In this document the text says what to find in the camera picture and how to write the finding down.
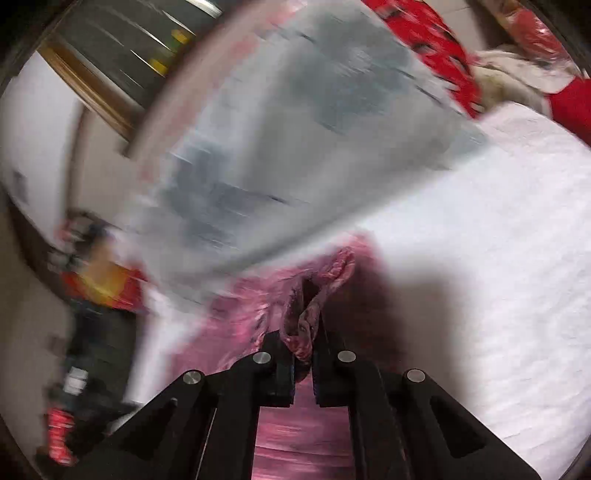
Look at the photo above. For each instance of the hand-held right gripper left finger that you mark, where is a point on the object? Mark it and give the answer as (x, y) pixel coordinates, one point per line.
(282, 385)

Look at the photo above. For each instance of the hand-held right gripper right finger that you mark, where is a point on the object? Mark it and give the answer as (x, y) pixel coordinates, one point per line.
(325, 387)

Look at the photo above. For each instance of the pink floral garment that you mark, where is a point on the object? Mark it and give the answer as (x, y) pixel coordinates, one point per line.
(330, 281)

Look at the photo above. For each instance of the pile of assorted clothes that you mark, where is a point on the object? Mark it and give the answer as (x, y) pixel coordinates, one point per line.
(99, 286)

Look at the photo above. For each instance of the white quilted bedspread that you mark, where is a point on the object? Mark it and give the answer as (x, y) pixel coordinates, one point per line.
(485, 277)

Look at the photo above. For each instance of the grey floral pillow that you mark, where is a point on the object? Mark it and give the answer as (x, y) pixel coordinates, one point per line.
(300, 138)

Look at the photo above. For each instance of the gold-framed window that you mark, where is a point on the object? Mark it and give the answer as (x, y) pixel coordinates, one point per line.
(120, 55)

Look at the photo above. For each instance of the red cushion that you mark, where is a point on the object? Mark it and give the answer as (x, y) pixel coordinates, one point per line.
(572, 108)

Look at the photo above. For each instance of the plastic bag of plush toys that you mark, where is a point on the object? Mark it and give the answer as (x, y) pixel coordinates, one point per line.
(538, 32)

